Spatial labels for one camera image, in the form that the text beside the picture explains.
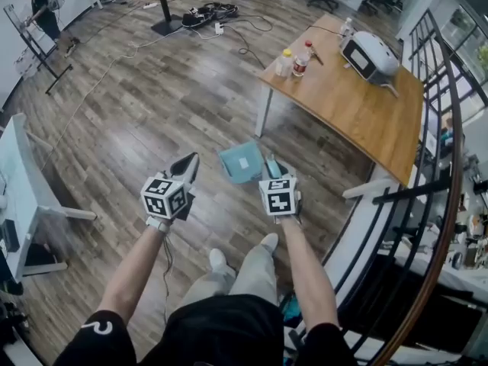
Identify person's left white shoe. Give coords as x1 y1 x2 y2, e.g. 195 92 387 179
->
208 248 230 275

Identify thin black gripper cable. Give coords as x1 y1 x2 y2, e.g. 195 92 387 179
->
162 236 175 319

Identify white rounded appliance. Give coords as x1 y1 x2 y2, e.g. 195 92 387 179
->
339 30 400 87

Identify glass board black stand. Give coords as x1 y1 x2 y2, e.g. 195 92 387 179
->
2 4 73 95

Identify red label plastic bottle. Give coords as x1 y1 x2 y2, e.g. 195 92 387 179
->
292 40 313 78

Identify black floor cable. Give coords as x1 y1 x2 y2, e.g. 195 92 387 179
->
223 17 274 70

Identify person's right forearm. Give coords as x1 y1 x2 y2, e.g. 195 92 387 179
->
280 217 341 329

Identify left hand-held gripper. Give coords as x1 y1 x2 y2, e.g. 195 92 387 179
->
140 151 201 233

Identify person's black shirt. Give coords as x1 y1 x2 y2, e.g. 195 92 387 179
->
53 294 361 366

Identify large window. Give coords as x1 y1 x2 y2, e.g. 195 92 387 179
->
444 4 488 104

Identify wooden table white legs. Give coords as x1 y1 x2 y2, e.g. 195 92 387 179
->
254 13 426 202

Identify yellow cap plastic bottle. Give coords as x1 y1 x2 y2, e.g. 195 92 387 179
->
274 48 294 79

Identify teal packet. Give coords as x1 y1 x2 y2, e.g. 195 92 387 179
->
217 140 283 185

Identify black equipment bundle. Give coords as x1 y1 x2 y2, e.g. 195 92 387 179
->
181 2 240 28

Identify small black box device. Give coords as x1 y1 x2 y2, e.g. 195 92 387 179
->
2 219 20 253

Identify black railing wooden handrail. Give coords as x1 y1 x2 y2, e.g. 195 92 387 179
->
323 8 488 366

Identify person's left forearm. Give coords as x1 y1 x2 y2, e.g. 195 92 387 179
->
97 225 169 326

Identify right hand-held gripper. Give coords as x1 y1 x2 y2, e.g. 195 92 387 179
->
258 157 305 227

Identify teal bag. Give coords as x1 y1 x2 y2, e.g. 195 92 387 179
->
281 295 302 329

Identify long white floor cable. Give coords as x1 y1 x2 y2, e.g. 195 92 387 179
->
37 32 218 175

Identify person's grey trousers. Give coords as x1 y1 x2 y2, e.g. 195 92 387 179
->
178 238 281 308

